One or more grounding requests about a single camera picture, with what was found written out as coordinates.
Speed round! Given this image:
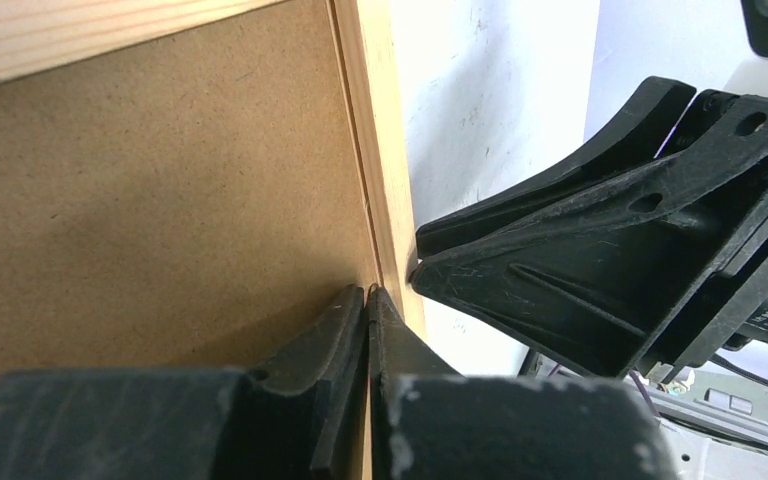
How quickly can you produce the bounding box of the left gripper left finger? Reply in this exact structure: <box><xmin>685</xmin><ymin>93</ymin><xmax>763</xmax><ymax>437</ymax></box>
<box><xmin>0</xmin><ymin>285</ymin><xmax>366</xmax><ymax>479</ymax></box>

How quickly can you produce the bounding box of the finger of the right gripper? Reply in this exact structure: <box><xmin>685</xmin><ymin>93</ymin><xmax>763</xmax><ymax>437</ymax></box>
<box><xmin>416</xmin><ymin>76</ymin><xmax>697</xmax><ymax>259</ymax></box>

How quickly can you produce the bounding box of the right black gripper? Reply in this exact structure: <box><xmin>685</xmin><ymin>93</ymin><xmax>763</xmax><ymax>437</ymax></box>
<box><xmin>411</xmin><ymin>90</ymin><xmax>768</xmax><ymax>381</ymax></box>

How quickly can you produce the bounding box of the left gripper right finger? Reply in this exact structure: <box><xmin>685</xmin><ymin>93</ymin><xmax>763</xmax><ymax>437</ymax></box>
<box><xmin>367</xmin><ymin>288</ymin><xmax>677</xmax><ymax>479</ymax></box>

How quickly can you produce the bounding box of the brown cardboard backing board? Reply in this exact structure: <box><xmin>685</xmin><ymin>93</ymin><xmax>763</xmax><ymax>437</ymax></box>
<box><xmin>0</xmin><ymin>1</ymin><xmax>378</xmax><ymax>374</ymax></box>

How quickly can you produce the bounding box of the wooden picture frame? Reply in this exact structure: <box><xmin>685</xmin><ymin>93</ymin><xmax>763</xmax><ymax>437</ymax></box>
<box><xmin>0</xmin><ymin>0</ymin><xmax>426</xmax><ymax>480</ymax></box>

